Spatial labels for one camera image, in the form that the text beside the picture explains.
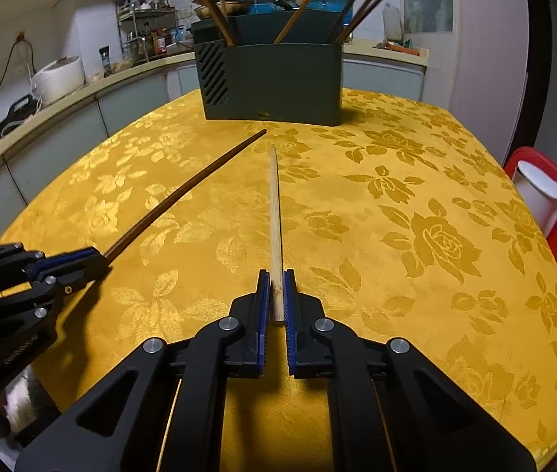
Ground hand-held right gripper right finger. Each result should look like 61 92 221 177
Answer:
283 269 537 472

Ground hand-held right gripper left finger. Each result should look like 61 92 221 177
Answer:
15 269 270 472

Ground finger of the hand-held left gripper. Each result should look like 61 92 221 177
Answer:
0 242 100 302
0 256 112 336

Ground reddish brown chopstick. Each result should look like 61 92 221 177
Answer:
104 129 268 260

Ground dark green utensil holder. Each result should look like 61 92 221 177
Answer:
191 10 345 126

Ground pale fuzzy object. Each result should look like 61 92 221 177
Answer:
5 374 38 428

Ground yellow floral tablecloth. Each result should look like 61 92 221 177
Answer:
0 87 557 472

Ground small black appliance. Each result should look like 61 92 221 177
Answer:
0 96 38 138

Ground grey-green base cabinets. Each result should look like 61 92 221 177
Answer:
0 59 427 237

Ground white rice cooker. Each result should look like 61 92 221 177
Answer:
31 55 85 105

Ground beige kitchen countertop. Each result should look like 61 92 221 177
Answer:
0 42 429 192

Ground metal spice rack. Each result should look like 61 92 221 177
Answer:
113 0 178 62

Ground white cup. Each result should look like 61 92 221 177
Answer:
512 160 557 237

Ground brass pot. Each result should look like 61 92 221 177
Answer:
192 0 254 17

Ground clear plastic bottle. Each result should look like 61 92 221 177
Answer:
383 2 403 42

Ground tan bamboo chopstick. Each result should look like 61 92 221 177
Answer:
273 0 347 44

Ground black power cable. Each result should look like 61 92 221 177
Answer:
0 34 28 114

